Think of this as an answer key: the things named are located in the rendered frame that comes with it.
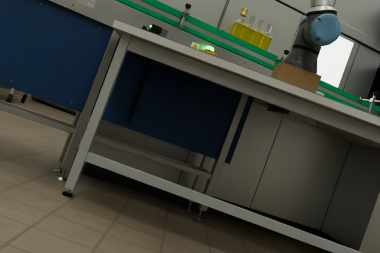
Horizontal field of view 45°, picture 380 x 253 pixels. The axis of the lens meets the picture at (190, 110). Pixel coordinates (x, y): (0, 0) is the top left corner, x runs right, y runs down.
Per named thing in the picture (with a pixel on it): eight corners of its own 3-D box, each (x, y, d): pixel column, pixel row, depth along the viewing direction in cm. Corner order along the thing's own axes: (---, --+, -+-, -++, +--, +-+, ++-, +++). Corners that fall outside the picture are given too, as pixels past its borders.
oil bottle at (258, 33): (247, 65, 262) (260, 30, 263) (252, 65, 257) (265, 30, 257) (239, 62, 260) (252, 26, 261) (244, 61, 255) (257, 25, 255)
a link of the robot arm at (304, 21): (314, 55, 205) (324, 26, 205) (325, 52, 191) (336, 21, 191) (289, 46, 204) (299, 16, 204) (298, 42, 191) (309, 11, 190)
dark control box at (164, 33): (158, 47, 226) (164, 31, 226) (162, 47, 218) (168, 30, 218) (142, 40, 223) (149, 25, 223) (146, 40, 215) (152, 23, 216)
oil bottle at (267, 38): (256, 69, 264) (269, 34, 265) (261, 69, 259) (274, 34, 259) (248, 65, 262) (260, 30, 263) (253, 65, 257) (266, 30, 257)
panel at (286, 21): (335, 91, 297) (353, 42, 298) (339, 91, 294) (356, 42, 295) (214, 36, 267) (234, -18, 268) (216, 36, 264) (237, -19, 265)
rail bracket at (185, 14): (182, 31, 231) (191, 6, 231) (186, 30, 224) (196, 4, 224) (175, 27, 229) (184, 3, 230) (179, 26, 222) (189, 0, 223)
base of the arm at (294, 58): (320, 76, 192) (328, 53, 191) (286, 64, 191) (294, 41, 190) (309, 77, 207) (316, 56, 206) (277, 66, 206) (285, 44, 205)
